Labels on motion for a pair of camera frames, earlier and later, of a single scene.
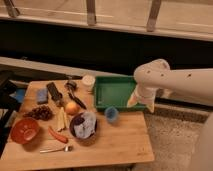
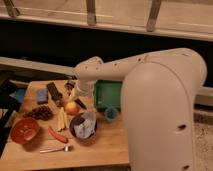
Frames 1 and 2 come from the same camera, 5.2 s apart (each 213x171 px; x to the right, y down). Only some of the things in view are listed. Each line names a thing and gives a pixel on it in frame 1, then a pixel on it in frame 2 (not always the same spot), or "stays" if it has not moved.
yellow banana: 62,119 stays
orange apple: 71,108 stays
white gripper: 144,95 -> 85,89
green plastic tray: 116,91 stays
